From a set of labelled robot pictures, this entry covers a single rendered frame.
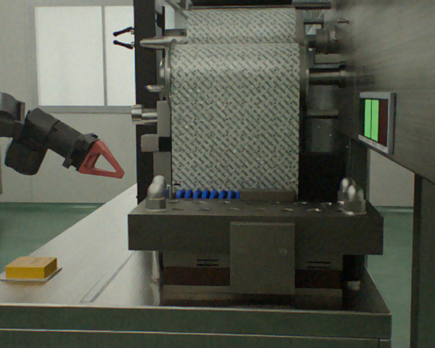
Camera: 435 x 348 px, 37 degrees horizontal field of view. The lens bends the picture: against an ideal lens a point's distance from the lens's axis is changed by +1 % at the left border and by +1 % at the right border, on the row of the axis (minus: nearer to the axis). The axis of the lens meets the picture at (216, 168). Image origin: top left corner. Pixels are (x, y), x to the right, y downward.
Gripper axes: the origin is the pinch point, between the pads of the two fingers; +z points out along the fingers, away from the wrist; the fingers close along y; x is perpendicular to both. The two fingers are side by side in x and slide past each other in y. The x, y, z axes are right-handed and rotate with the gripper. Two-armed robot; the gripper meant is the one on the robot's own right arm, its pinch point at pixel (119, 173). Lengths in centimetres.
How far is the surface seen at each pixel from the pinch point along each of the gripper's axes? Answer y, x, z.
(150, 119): -7.7, 11.0, -1.1
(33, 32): -556, -39, -225
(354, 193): 18.2, 20.8, 36.1
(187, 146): 0.5, 11.1, 8.6
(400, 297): -269, -34, 147
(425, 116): 61, 32, 30
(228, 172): 0.5, 11.0, 17.5
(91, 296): 22.1, -14.5, 9.1
